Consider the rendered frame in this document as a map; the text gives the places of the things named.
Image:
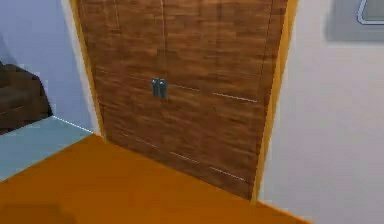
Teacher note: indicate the brown wooden double door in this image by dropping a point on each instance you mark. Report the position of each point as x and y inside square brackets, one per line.
[206, 100]

